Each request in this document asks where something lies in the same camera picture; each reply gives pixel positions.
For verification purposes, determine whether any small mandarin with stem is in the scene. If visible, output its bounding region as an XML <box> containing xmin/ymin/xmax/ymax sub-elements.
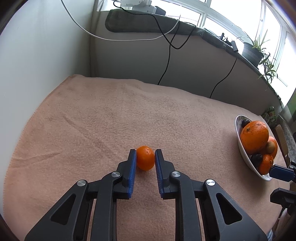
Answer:
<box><xmin>257</xmin><ymin>154</ymin><xmax>273</xmax><ymax>175</ymax></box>

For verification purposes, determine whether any brown longan fruit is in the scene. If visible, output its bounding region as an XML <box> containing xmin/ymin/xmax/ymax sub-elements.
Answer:
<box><xmin>260</xmin><ymin>141</ymin><xmax>276</xmax><ymax>155</ymax></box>

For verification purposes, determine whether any dark red cherry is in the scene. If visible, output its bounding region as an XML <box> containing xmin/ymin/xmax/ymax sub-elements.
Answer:
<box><xmin>250</xmin><ymin>154</ymin><xmax>263</xmax><ymax>169</ymax></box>
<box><xmin>241</xmin><ymin>118</ymin><xmax>251</xmax><ymax>128</ymax></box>

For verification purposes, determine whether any large smooth orange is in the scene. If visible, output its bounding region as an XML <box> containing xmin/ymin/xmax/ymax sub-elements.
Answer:
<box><xmin>266</xmin><ymin>136</ymin><xmax>278</xmax><ymax>158</ymax></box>

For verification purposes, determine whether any large rough orange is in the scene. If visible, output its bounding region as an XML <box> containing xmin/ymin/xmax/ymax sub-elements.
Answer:
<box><xmin>240</xmin><ymin>120</ymin><xmax>269</xmax><ymax>155</ymax></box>

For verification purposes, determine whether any small orange kumquat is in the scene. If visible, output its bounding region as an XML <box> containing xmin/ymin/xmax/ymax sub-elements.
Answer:
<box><xmin>136</xmin><ymin>146</ymin><xmax>154</xmax><ymax>171</ymax></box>

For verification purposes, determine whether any potted spider plant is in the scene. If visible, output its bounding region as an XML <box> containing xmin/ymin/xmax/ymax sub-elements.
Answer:
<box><xmin>236</xmin><ymin>26</ymin><xmax>288</xmax><ymax>87</ymax></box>

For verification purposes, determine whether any black clip device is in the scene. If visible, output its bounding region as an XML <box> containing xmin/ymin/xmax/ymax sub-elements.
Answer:
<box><xmin>219</xmin><ymin>33</ymin><xmax>238</xmax><ymax>52</ymax></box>

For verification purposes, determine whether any green windowsill mat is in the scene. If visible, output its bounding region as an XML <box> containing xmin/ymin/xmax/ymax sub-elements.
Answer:
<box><xmin>92</xmin><ymin>8</ymin><xmax>281</xmax><ymax>106</ymax></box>

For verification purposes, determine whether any black cable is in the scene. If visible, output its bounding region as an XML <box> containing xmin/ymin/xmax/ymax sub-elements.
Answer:
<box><xmin>112</xmin><ymin>0</ymin><xmax>197</xmax><ymax>86</ymax></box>
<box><xmin>209</xmin><ymin>56</ymin><xmax>238</xmax><ymax>99</ymax></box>

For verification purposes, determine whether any white cable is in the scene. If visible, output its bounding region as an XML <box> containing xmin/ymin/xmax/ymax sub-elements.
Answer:
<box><xmin>60</xmin><ymin>0</ymin><xmax>181</xmax><ymax>42</ymax></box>

